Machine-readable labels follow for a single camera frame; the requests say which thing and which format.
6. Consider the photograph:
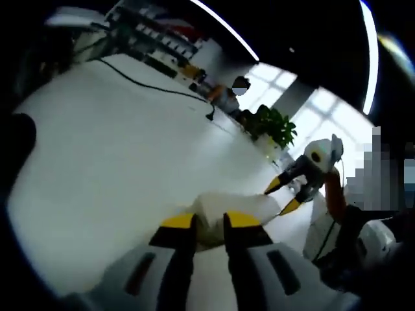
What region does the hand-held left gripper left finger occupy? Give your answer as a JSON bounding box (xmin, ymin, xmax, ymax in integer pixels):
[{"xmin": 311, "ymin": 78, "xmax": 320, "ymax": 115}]
[{"xmin": 80, "ymin": 212, "xmax": 198, "ymax": 311}]

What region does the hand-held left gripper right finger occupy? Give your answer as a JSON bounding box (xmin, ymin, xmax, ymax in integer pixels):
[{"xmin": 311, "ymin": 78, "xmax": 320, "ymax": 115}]
[{"xmin": 223, "ymin": 210, "xmax": 331, "ymax": 311}]

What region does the beige cutlery case lid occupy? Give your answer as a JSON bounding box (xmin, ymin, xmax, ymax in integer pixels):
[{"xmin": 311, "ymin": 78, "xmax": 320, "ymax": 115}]
[{"xmin": 191, "ymin": 190, "xmax": 281, "ymax": 227}]

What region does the potted green plant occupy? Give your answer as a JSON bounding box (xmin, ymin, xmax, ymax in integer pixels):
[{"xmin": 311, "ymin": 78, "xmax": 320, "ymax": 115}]
[{"xmin": 251, "ymin": 104, "xmax": 298, "ymax": 156}]

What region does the white worn device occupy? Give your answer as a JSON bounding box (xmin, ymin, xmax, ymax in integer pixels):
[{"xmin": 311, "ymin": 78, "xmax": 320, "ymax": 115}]
[{"xmin": 355, "ymin": 219, "xmax": 407, "ymax": 260}]

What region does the curved ceiling light strip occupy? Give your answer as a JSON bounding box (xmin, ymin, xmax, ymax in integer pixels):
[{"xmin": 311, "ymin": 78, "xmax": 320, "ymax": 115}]
[{"xmin": 359, "ymin": 0, "xmax": 381, "ymax": 116}]

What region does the straight ceiling light strip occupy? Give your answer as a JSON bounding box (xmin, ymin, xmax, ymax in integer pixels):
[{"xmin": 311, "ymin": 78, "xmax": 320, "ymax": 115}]
[{"xmin": 189, "ymin": 0, "xmax": 261, "ymax": 63}]

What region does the row of white storage boxes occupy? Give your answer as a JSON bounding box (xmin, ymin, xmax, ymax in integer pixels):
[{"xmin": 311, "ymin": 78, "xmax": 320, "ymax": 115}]
[{"xmin": 135, "ymin": 21, "xmax": 196, "ymax": 58}]

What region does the white storage shelf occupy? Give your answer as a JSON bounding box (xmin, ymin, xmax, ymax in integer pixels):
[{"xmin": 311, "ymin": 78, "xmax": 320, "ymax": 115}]
[{"xmin": 106, "ymin": 6, "xmax": 212, "ymax": 86}]

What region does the dark rounded object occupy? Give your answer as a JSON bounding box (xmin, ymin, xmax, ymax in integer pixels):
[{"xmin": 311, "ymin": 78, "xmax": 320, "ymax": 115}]
[{"xmin": 0, "ymin": 112, "xmax": 37, "ymax": 202}]

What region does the black power cable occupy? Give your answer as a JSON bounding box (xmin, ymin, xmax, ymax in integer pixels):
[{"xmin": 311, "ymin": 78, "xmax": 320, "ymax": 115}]
[{"xmin": 99, "ymin": 57, "xmax": 217, "ymax": 122}]

